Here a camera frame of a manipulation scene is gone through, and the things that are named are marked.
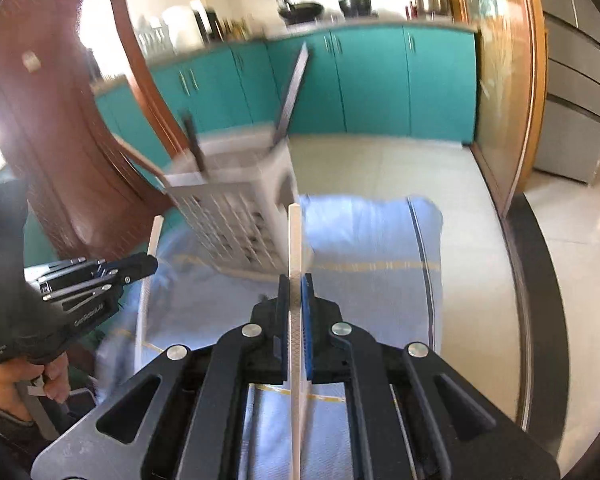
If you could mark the blue striped cloth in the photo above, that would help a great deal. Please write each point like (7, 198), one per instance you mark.
(370, 240)

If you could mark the teal kitchen cabinets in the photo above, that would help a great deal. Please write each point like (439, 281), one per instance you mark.
(370, 85)

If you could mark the black wok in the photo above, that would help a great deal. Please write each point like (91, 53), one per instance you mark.
(300, 11)

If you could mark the cream chopstick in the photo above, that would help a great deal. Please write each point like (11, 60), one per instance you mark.
(154, 235)
(295, 240)

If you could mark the white plastic utensil holder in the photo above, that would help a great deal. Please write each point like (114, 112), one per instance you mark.
(272, 170)

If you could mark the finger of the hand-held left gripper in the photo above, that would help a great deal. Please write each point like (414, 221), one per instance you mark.
(130, 265)
(80, 292)

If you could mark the person's left hand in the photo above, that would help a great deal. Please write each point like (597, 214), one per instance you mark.
(55, 375)

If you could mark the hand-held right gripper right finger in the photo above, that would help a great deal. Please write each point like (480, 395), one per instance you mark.
(308, 330)

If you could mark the wood-framed glass door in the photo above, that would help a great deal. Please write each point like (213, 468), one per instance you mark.
(500, 85)

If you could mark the white kitchen appliance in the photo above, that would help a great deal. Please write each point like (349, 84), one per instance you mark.
(180, 25)

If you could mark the person's left forearm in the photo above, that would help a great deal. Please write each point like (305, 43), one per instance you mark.
(0, 410)

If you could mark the brown wooden chair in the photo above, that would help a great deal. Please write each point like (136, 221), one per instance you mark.
(55, 135)

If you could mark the black chopstick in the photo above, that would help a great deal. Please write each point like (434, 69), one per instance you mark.
(194, 145)

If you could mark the grey refrigerator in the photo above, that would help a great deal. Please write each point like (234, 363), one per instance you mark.
(570, 110)

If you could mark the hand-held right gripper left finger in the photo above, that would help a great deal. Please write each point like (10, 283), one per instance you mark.
(282, 320)

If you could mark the grey stick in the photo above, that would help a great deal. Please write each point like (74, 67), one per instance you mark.
(292, 90)

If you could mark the black pot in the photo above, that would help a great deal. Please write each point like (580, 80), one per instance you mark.
(356, 6)

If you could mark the dish rack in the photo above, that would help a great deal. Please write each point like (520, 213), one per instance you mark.
(154, 35)

